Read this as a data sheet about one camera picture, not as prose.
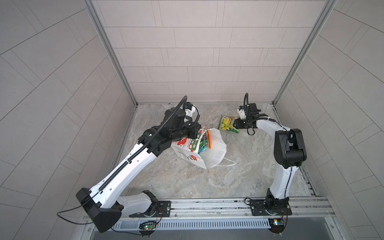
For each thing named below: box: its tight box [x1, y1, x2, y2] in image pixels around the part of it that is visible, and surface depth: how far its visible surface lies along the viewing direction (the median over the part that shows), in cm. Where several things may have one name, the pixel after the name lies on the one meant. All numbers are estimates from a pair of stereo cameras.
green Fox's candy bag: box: [218, 114, 240, 134], surface depth 102 cm
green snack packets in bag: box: [197, 135, 208, 155], surface depth 85 cm
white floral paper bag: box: [171, 126, 237, 169], surface depth 78 cm
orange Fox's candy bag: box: [206, 129, 212, 149], surface depth 88 cm
